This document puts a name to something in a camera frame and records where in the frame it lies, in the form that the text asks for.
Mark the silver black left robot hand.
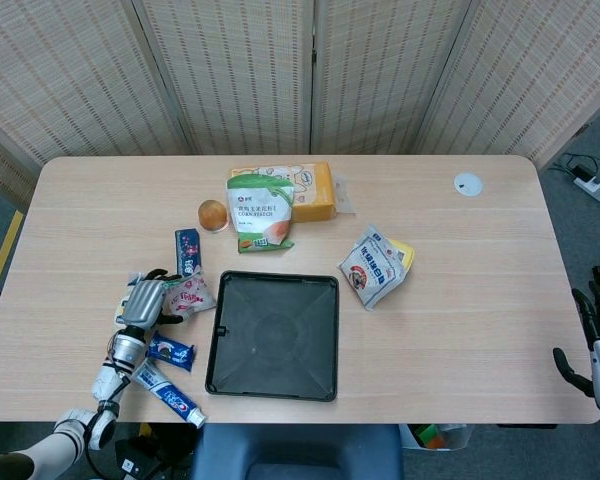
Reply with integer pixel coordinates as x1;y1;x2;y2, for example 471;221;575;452
114;268;185;331

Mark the pink white snack bag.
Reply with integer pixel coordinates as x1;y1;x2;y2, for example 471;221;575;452
162;267;217;321

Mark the blue cookie packet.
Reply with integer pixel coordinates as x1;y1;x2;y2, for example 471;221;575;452
146;330;197;372

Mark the black plastic tray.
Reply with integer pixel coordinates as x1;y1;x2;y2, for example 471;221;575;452
204;270;340;404

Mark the dark blue carton box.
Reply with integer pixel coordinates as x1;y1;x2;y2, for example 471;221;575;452
174;228;203;278

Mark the blue white toothpaste tube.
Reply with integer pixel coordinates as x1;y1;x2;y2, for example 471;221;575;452
132;360;207;429

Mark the orange jelly cup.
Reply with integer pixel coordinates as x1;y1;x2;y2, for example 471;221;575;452
197;198;229;233

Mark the green white corn starch bag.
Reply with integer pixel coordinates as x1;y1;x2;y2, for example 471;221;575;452
225;174;297;255

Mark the black device under table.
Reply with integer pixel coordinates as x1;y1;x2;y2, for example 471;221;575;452
114;424;199;480

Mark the white power strip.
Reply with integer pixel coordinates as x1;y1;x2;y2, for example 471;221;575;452
573;167;600;211

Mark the box with colourful items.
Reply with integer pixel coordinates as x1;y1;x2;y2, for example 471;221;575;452
398;423;474;451

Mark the orange wrapped cheese block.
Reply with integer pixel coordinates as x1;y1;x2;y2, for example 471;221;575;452
228;161;356;224

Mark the blue chair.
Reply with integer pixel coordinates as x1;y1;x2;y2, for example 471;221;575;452
189;423;405;480

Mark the white round table grommet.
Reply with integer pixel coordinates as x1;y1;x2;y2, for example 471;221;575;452
453;171;485;197

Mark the white castor sugar bag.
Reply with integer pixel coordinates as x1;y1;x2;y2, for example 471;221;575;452
337;224;407;312

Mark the beige woven folding screen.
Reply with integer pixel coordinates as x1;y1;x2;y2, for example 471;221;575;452
0;0;600;214

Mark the black power cable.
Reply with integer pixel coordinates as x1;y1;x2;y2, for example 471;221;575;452
549;152;600;177

